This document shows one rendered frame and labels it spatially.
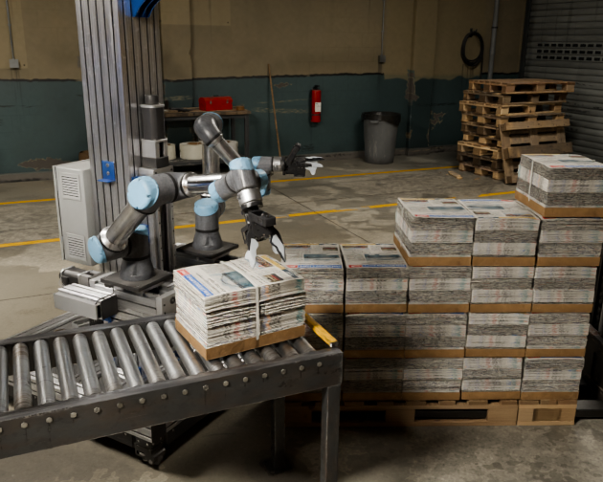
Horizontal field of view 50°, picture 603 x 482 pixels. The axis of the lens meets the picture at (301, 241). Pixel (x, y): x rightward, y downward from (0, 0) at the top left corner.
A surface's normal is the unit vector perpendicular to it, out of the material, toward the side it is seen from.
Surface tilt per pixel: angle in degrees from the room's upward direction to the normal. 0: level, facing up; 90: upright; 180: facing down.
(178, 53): 90
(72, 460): 0
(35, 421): 90
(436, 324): 90
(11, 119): 90
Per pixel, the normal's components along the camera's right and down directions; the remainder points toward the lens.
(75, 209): -0.50, 0.25
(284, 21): 0.40, 0.28
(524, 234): 0.00, 0.29
